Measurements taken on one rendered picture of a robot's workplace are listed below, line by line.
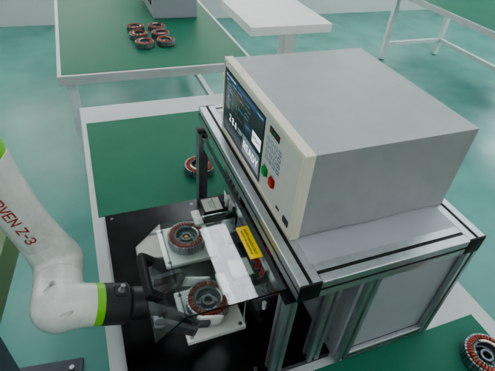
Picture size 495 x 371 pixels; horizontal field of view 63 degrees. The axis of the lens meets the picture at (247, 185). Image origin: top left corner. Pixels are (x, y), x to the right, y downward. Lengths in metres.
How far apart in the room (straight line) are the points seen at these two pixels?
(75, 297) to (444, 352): 0.91
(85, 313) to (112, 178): 0.73
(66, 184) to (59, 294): 1.94
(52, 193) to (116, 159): 1.16
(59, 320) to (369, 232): 0.65
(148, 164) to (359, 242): 0.98
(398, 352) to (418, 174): 0.50
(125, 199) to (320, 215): 0.83
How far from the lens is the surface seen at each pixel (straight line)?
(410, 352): 1.19
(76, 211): 2.59
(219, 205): 1.16
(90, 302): 0.92
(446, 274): 1.06
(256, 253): 0.85
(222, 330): 1.07
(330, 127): 0.78
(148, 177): 1.54
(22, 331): 2.14
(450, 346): 1.25
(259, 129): 0.86
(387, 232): 0.89
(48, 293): 0.92
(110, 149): 1.71
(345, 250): 0.82
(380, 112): 0.87
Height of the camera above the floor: 1.70
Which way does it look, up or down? 39 degrees down
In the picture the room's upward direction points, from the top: 5 degrees clockwise
